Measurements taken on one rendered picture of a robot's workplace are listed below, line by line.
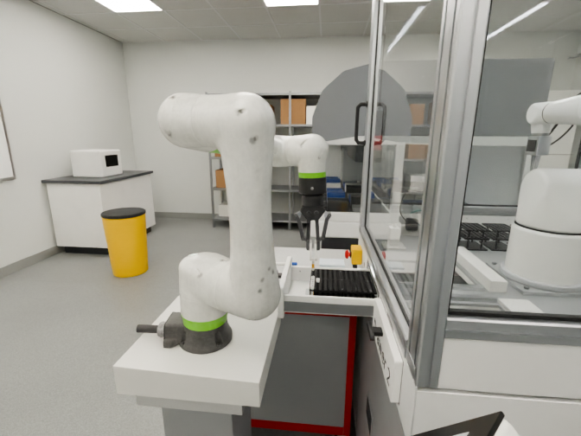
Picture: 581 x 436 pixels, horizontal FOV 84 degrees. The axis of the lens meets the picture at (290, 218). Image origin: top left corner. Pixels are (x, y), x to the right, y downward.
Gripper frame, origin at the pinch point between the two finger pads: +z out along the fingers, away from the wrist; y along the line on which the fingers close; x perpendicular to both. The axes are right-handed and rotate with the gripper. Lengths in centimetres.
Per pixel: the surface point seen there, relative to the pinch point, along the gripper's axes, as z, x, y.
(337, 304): 13.6, 14.2, -7.8
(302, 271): 12.5, -10.3, 4.6
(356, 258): 13.6, -27.8, -18.8
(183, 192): 45, -422, 226
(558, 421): 13, 57, -45
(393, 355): 8.4, 45.8, -18.1
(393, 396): 17, 48, -18
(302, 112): -74, -370, 19
